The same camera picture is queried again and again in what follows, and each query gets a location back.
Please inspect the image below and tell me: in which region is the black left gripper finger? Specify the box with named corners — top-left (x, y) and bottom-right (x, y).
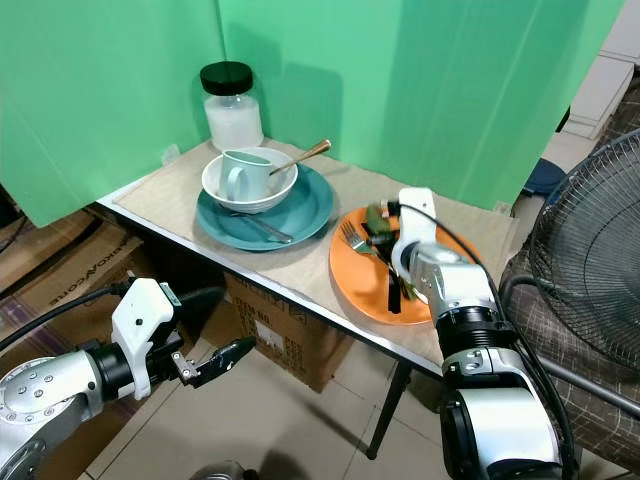
top-left (184, 337), bottom-right (258, 390)
top-left (166, 285), bottom-right (227, 313)

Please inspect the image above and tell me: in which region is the gold metal fork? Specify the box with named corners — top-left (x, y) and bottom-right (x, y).
top-left (341, 220), bottom-right (423, 303)

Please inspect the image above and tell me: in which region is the orange plate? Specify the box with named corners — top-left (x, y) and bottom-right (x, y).
top-left (328, 205), bottom-right (453, 327)

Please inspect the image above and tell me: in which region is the small brown cardboard box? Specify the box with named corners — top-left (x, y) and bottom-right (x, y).
top-left (224, 273), bottom-right (347, 394)

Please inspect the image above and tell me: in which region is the teal ceramic plate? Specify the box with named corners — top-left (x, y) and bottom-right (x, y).
top-left (195, 163), bottom-right (336, 251)

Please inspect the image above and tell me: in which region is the beige table cloth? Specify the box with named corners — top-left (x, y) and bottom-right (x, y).
top-left (110, 140), bottom-right (521, 373)

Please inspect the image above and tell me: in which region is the silver table knife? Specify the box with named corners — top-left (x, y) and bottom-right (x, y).
top-left (226, 209), bottom-right (297, 245)

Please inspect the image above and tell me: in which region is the gold metal spoon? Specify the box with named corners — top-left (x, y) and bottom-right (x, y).
top-left (267, 139), bottom-right (333, 178)

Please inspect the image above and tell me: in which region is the white ceramic bowl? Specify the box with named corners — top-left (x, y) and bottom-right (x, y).
top-left (201, 147), bottom-right (300, 215)

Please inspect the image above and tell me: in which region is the grey robot leg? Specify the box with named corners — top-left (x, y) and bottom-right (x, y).
top-left (189, 460), bottom-right (262, 480)

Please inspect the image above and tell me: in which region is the teal ceramic mug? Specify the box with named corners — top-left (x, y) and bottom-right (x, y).
top-left (221, 150), bottom-right (274, 204)

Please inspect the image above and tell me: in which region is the wide green backdrop panel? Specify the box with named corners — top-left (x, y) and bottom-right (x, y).
top-left (218, 0), bottom-right (627, 212)

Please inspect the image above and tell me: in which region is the large printed cardboard box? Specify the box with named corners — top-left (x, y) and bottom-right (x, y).
top-left (0, 214), bottom-right (133, 346)

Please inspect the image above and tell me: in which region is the blue round stool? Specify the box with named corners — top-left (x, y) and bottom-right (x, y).
top-left (522, 158), bottom-right (567, 197)

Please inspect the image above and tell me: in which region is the glass jar black lid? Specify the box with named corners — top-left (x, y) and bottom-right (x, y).
top-left (200, 61), bottom-right (265, 152)

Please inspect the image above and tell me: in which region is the brown plaid fabric chair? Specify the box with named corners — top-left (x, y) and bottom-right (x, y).
top-left (500, 248), bottom-right (640, 473)

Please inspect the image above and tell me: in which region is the narrow green backdrop panel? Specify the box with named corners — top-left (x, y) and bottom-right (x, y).
top-left (0, 0), bottom-right (227, 229)

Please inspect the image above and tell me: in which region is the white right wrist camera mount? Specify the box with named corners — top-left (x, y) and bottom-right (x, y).
top-left (390, 187), bottom-right (440, 283)

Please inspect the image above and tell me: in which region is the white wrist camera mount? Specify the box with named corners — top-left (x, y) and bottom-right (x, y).
top-left (110, 278), bottom-right (177, 401)
top-left (390, 187), bottom-right (440, 283)

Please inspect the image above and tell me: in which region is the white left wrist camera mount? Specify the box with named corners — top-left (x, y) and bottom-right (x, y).
top-left (110, 278), bottom-right (177, 401)

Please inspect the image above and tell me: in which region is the metal frame table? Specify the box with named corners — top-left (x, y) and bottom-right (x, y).
top-left (96, 140), bottom-right (533, 461)

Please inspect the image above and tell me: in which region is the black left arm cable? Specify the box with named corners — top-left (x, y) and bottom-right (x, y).
top-left (0, 282), bottom-right (133, 353)

